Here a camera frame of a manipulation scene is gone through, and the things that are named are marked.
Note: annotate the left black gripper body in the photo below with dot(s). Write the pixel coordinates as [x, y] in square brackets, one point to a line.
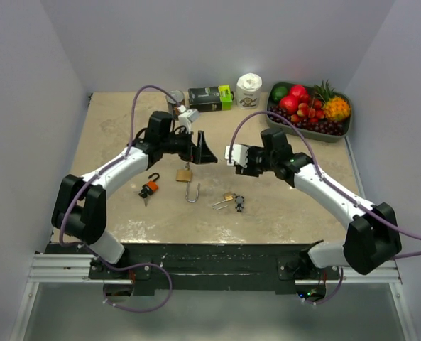
[179, 145]

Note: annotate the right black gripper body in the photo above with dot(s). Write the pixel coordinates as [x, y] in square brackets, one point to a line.
[257, 163]

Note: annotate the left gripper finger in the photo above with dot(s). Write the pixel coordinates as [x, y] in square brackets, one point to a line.
[203, 154]
[190, 137]

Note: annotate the orange padlock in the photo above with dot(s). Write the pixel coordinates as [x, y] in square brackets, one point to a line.
[149, 188]

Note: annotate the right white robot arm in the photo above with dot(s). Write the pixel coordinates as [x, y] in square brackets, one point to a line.
[371, 238]

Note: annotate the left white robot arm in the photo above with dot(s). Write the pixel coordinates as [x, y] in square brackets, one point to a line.
[80, 207]

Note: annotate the large brass padlock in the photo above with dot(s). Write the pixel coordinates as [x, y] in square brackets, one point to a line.
[185, 175]

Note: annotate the brown tin can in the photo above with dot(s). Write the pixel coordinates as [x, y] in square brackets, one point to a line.
[175, 101]

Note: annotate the black and green box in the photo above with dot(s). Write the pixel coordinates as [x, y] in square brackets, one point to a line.
[211, 99]

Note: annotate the small brass padlock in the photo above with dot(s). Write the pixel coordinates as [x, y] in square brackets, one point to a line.
[227, 198]

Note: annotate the red apple lower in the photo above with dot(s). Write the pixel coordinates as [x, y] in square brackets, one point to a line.
[289, 104]

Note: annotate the red apple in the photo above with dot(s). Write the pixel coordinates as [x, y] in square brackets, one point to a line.
[297, 91]
[289, 104]

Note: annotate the green lime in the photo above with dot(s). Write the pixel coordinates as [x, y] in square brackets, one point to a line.
[278, 92]

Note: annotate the strawberry pile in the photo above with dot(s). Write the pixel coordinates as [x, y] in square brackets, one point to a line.
[309, 108]

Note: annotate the white paper roll cup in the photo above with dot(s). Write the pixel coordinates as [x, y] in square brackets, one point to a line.
[248, 91]

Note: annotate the grey fruit tray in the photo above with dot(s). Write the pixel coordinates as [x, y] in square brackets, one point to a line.
[278, 121]

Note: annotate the dark grape bunch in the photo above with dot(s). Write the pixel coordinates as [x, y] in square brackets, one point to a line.
[318, 123]

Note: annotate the red apple upper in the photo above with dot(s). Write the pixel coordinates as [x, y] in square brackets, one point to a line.
[297, 91]

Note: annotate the small pineapple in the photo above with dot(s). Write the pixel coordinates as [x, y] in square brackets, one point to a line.
[335, 107]

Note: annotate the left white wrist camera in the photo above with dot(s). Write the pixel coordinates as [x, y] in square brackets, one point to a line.
[186, 117]

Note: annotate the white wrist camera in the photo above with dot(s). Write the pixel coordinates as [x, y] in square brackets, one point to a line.
[237, 155]
[186, 117]

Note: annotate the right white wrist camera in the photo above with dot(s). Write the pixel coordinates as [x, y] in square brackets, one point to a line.
[237, 155]

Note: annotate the panda keychain figure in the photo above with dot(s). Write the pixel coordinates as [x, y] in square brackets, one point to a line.
[240, 203]

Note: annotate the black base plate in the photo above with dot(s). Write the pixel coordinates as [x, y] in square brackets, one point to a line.
[280, 268]

